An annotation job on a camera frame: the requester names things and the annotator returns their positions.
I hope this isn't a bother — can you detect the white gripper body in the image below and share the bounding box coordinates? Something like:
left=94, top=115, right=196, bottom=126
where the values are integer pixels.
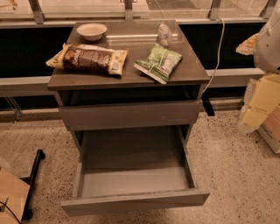
left=237, top=73, right=280, bottom=134

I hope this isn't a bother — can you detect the brown chip bag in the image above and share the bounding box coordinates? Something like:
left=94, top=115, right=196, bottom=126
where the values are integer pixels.
left=46, top=44, right=128, bottom=75

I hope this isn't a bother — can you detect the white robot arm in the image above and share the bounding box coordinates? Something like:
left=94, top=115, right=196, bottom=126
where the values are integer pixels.
left=236, top=8, right=280, bottom=133

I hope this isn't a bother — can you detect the closed grey top drawer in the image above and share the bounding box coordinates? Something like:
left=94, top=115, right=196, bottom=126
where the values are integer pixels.
left=59, top=100, right=202, bottom=130

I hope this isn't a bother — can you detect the green chip bag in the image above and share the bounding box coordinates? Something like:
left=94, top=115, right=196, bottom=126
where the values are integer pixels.
left=134, top=44, right=182, bottom=84

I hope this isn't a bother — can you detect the grey drawer cabinet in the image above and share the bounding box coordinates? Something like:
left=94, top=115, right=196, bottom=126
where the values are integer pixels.
left=47, top=20, right=209, bottom=150

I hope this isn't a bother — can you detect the open grey middle drawer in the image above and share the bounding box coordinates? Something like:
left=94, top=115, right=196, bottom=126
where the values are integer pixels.
left=61, top=126, right=209, bottom=216

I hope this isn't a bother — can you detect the cardboard box right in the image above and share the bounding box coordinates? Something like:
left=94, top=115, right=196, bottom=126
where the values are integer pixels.
left=258, top=107, right=280, bottom=154

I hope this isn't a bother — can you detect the clear plastic bottle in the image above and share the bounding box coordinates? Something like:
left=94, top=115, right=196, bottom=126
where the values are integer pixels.
left=157, top=22, right=172, bottom=47

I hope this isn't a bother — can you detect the white paper bowl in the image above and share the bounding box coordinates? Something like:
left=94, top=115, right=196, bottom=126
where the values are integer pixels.
left=77, top=23, right=107, bottom=41

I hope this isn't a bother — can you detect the metal window railing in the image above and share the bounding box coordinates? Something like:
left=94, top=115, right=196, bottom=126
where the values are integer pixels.
left=0, top=0, right=280, bottom=27

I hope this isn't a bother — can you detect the black stand leg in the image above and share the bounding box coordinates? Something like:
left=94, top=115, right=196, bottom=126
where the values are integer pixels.
left=21, top=149, right=46, bottom=221

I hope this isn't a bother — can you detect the white cable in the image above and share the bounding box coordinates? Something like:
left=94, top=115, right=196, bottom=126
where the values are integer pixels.
left=200, top=17, right=227, bottom=95

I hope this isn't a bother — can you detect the black cable lower left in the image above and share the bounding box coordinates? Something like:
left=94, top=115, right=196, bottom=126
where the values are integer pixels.
left=0, top=200, right=22, bottom=224

